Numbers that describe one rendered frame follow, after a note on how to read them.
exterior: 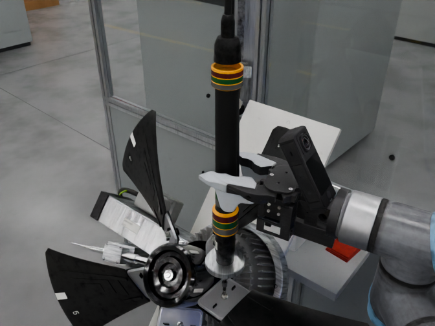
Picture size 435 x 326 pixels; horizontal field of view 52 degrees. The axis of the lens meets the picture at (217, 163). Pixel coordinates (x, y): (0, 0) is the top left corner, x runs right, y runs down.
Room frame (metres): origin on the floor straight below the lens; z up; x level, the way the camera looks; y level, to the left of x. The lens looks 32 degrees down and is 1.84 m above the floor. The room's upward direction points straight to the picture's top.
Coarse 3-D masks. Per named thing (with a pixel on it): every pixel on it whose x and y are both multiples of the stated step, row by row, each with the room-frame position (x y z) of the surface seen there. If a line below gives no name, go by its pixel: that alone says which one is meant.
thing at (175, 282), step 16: (160, 256) 0.63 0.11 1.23; (176, 256) 0.61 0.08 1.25; (192, 256) 0.60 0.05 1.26; (144, 272) 0.61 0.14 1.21; (160, 272) 0.60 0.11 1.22; (176, 272) 0.59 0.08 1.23; (192, 272) 0.57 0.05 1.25; (208, 272) 0.60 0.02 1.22; (160, 288) 0.57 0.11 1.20; (176, 288) 0.56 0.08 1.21; (192, 288) 0.55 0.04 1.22; (208, 288) 0.59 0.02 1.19; (160, 304) 0.55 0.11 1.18; (176, 304) 0.54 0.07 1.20; (192, 304) 0.57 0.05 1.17
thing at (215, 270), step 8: (208, 256) 0.57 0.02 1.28; (240, 256) 0.57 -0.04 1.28; (208, 264) 0.56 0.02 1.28; (216, 264) 0.56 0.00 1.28; (232, 264) 0.56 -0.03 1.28; (240, 264) 0.56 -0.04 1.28; (216, 272) 0.54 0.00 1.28; (224, 272) 0.54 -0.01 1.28; (232, 272) 0.54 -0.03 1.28; (240, 272) 0.54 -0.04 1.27
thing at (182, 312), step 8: (160, 312) 0.57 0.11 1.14; (168, 312) 0.57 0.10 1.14; (176, 312) 0.57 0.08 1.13; (184, 312) 0.58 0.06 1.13; (192, 312) 0.58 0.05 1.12; (200, 312) 0.58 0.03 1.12; (160, 320) 0.56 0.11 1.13; (168, 320) 0.56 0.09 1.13; (176, 320) 0.57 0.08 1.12; (184, 320) 0.57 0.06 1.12; (192, 320) 0.57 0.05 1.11; (200, 320) 0.58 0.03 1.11
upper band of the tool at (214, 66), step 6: (216, 66) 0.58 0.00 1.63; (222, 66) 0.59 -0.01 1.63; (228, 66) 0.59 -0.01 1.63; (234, 66) 0.59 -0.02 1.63; (240, 66) 0.58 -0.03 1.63; (222, 72) 0.55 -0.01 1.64; (228, 72) 0.55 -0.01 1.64; (234, 72) 0.55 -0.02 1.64; (234, 78) 0.55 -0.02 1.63; (234, 84) 0.55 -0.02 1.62; (222, 90) 0.55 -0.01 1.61; (234, 90) 0.55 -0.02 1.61
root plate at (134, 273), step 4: (136, 268) 0.65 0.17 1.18; (140, 268) 0.65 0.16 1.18; (128, 272) 0.65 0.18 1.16; (132, 272) 0.65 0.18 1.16; (136, 272) 0.65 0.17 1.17; (132, 276) 0.65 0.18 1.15; (136, 276) 0.65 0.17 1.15; (136, 280) 0.65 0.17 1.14; (140, 280) 0.65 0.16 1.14; (136, 284) 0.65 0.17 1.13; (140, 284) 0.65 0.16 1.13; (140, 288) 0.65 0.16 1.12; (144, 288) 0.65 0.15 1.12; (144, 292) 0.65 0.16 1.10
